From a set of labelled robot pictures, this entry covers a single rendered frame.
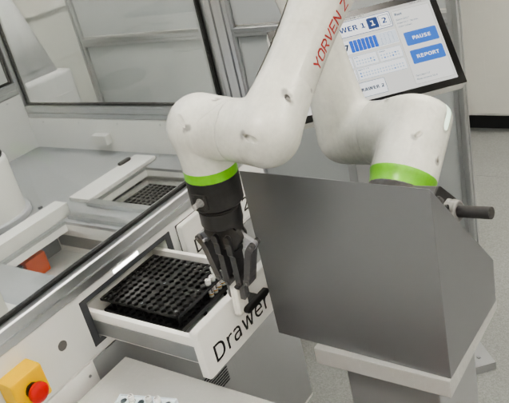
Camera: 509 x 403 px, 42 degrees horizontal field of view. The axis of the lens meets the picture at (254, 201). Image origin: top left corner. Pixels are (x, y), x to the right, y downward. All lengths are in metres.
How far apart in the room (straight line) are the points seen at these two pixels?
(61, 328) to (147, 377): 0.20
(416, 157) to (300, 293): 0.34
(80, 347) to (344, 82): 0.76
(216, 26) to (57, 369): 0.88
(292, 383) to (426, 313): 1.04
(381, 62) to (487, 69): 2.03
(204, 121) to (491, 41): 3.05
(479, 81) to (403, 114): 2.77
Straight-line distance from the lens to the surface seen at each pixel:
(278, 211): 1.24
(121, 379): 1.46
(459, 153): 2.76
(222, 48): 1.72
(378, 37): 2.07
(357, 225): 1.16
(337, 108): 1.36
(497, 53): 3.97
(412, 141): 1.27
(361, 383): 1.44
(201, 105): 1.05
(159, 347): 1.35
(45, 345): 1.39
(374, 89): 1.99
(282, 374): 2.11
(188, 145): 1.06
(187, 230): 1.60
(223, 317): 1.27
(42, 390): 1.32
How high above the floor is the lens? 1.62
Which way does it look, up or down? 26 degrees down
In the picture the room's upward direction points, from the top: 14 degrees counter-clockwise
